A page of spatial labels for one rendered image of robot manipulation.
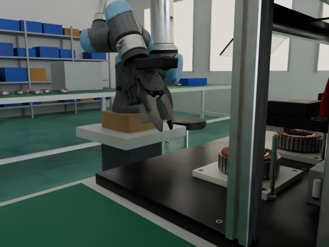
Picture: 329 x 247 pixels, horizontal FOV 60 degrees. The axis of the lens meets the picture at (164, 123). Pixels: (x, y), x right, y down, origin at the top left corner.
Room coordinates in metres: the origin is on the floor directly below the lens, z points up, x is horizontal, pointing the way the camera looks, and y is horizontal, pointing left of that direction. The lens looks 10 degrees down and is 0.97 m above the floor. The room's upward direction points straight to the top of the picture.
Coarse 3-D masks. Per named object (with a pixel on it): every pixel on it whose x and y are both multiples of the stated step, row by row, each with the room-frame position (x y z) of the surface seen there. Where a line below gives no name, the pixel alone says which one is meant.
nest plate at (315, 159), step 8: (280, 152) 0.64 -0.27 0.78; (288, 152) 0.64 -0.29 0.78; (296, 152) 0.64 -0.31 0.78; (304, 152) 0.64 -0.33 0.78; (312, 152) 0.64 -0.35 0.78; (320, 152) 0.64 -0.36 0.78; (296, 160) 0.62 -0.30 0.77; (304, 160) 0.61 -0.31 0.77; (312, 160) 0.59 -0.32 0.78; (320, 160) 0.58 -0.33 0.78
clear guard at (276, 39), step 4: (324, 20) 0.55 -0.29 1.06; (328, 20) 0.55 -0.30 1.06; (272, 36) 0.78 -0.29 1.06; (276, 36) 0.79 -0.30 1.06; (280, 36) 0.79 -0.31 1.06; (284, 36) 0.79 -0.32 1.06; (232, 40) 0.69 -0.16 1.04; (272, 40) 0.80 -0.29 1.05; (276, 40) 0.81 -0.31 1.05; (280, 40) 0.83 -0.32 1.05; (228, 44) 0.69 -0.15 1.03; (232, 44) 0.70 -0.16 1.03; (272, 44) 0.82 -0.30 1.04; (276, 44) 0.83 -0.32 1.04; (280, 44) 0.85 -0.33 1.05; (224, 48) 0.70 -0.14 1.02; (228, 48) 0.70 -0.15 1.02; (232, 48) 0.71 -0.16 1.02; (272, 48) 0.84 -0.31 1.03; (276, 48) 0.85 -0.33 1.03; (224, 52) 0.71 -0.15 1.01; (228, 52) 0.72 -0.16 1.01; (232, 52) 0.73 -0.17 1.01; (272, 52) 0.86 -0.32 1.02; (232, 56) 0.75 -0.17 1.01
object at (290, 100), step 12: (276, 108) 0.45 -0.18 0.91; (288, 108) 0.44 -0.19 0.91; (300, 108) 0.43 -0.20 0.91; (312, 108) 0.44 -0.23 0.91; (276, 120) 0.45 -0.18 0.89; (288, 120) 0.44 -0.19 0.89; (300, 120) 0.42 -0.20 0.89; (312, 120) 0.41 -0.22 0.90; (324, 120) 0.41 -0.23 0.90; (324, 132) 0.40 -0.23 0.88
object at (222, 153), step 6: (222, 150) 0.52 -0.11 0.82; (228, 150) 0.54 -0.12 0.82; (264, 150) 0.53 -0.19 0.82; (270, 150) 0.53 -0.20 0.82; (222, 156) 0.50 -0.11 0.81; (228, 156) 0.50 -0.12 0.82; (264, 156) 0.49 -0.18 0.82; (270, 156) 0.49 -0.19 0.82; (222, 162) 0.50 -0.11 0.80; (264, 162) 0.47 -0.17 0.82; (270, 162) 0.47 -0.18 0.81; (276, 162) 0.48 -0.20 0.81; (222, 168) 0.50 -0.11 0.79; (264, 168) 0.46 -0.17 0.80; (276, 168) 0.48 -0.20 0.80; (264, 174) 0.46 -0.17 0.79; (276, 174) 0.48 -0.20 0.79
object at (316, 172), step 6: (324, 162) 0.44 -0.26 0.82; (312, 168) 0.41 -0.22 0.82; (318, 168) 0.41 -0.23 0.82; (312, 174) 0.40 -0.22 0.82; (318, 174) 0.40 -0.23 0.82; (312, 180) 0.40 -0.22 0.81; (312, 186) 0.40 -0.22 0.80; (306, 198) 0.41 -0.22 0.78; (312, 198) 0.40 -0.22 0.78; (318, 204) 0.39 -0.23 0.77
